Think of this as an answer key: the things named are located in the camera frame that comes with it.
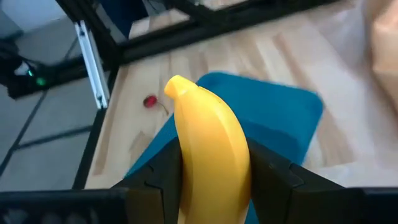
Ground yellow toy banana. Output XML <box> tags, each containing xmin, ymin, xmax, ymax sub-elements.
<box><xmin>164</xmin><ymin>74</ymin><xmax>252</xmax><ymax>224</ymax></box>

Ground red toy cherry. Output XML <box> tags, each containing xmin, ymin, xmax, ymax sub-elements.
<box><xmin>142</xmin><ymin>95</ymin><xmax>170</xmax><ymax>116</ymax></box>

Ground teal plate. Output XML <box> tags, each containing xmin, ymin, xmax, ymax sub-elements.
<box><xmin>124</xmin><ymin>72</ymin><xmax>324</xmax><ymax>224</ymax></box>

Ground black aluminium table frame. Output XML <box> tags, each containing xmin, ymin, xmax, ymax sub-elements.
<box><xmin>55</xmin><ymin>0</ymin><xmax>340</xmax><ymax>190</ymax></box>

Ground dark blue object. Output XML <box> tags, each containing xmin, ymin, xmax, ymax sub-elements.
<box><xmin>99</xmin><ymin>0</ymin><xmax>149</xmax><ymax>37</ymax></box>

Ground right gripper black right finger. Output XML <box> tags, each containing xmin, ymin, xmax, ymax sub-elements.
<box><xmin>248</xmin><ymin>139</ymin><xmax>345</xmax><ymax>224</ymax></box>

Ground silver aluminium rail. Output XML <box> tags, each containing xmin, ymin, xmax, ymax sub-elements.
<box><xmin>73</xmin><ymin>20</ymin><xmax>110</xmax><ymax>110</ymax></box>

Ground orange cloth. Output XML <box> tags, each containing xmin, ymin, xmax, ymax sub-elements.
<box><xmin>363</xmin><ymin>0</ymin><xmax>398</xmax><ymax>116</ymax></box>

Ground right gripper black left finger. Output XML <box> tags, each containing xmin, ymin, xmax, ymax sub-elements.
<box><xmin>111</xmin><ymin>136</ymin><xmax>185</xmax><ymax>224</ymax></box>

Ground black device with green light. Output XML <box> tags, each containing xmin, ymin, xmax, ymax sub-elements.
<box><xmin>0</xmin><ymin>39</ymin><xmax>50</xmax><ymax>100</ymax></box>

